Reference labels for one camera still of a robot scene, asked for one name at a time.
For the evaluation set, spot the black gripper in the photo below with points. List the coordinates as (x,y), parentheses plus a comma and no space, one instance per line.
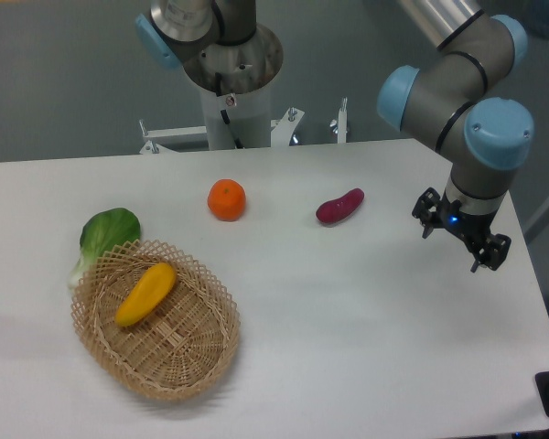
(467,218)

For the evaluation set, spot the yellow mango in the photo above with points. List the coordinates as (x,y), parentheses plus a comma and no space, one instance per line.
(151,289)

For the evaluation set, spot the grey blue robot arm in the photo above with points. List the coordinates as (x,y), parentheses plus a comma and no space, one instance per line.
(446,108)

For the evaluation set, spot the woven wicker basket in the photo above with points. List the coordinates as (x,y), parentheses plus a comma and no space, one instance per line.
(182,347)

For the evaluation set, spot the purple sweet potato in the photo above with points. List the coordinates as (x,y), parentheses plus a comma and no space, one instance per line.
(336,210)

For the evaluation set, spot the blue water jug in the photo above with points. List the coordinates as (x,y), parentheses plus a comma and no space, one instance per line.
(537,17)

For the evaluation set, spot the orange tangerine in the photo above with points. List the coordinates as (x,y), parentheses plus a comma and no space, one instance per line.
(227,200)

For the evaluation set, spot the green bok choy leaf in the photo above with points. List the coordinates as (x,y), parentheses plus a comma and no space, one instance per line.
(101,234)

